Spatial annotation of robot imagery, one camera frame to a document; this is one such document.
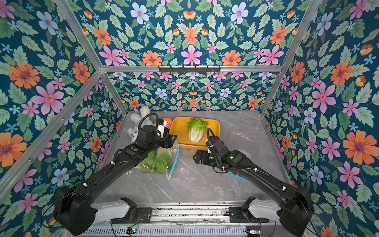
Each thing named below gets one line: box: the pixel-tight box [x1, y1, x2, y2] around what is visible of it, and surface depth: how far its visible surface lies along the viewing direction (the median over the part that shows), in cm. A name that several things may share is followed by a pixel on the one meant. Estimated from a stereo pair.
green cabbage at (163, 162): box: [153, 147, 173, 175], surface depth 85 cm
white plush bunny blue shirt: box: [127, 105, 153, 142], surface depth 110 cm
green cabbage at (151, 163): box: [138, 151, 161, 174], surface depth 85 cm
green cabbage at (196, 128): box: [187, 117, 208, 144], surface depth 101 cm
